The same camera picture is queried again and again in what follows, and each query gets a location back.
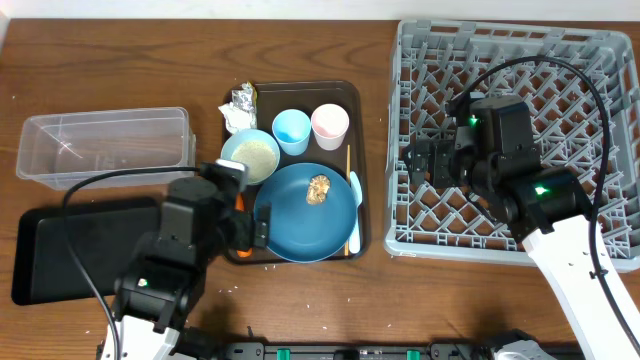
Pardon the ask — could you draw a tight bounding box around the dark blue plate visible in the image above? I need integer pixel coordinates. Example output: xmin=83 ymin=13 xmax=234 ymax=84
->
xmin=254 ymin=163 xmax=357 ymax=263

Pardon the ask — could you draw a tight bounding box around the light blue rice bowl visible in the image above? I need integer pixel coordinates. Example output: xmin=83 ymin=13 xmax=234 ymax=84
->
xmin=220 ymin=129 xmax=280 ymax=185

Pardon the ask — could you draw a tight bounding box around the light blue cup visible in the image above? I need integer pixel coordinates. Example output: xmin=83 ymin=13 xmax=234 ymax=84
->
xmin=272 ymin=109 xmax=311 ymax=156

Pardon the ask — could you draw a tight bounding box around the pink cup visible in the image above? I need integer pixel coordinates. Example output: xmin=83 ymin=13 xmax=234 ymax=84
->
xmin=311 ymin=104 xmax=350 ymax=151

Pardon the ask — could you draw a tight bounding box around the white paper napkin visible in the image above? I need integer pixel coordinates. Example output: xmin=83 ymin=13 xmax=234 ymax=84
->
xmin=218 ymin=103 xmax=257 ymax=135

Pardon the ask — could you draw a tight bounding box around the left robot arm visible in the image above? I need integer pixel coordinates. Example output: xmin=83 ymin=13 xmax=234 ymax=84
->
xmin=97 ymin=177 xmax=271 ymax=359

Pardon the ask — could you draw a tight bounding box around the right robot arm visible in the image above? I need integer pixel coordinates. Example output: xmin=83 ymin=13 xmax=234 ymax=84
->
xmin=402 ymin=94 xmax=639 ymax=359

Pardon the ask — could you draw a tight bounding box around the grey dishwasher rack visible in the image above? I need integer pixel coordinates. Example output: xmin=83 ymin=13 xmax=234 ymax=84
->
xmin=383 ymin=20 xmax=639 ymax=272

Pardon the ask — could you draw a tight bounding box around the orange carrot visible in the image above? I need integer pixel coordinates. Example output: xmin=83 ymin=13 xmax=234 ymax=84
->
xmin=235 ymin=194 xmax=253 ymax=258

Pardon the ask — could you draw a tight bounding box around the brown food scrap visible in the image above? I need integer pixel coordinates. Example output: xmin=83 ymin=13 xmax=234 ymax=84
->
xmin=306 ymin=174 xmax=331 ymax=205

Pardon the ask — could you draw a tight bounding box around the wooden chopstick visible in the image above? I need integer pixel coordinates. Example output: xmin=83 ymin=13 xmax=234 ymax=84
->
xmin=344 ymin=144 xmax=351 ymax=257

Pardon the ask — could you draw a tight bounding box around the dark brown serving tray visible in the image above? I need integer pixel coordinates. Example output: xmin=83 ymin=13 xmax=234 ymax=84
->
xmin=225 ymin=81 xmax=371 ymax=265

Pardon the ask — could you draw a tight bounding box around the light blue plastic spoon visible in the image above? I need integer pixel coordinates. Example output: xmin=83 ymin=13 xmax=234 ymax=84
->
xmin=348 ymin=171 xmax=363 ymax=254

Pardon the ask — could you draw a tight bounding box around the black plastic bin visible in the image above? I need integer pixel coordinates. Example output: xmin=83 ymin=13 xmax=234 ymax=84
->
xmin=10 ymin=196 xmax=161 ymax=307

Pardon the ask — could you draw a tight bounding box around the clear plastic bin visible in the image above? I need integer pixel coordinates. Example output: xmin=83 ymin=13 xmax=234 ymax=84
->
xmin=16 ymin=107 xmax=196 ymax=191

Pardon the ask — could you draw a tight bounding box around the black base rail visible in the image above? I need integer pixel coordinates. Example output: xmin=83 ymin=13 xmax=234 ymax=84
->
xmin=183 ymin=342 xmax=494 ymax=360

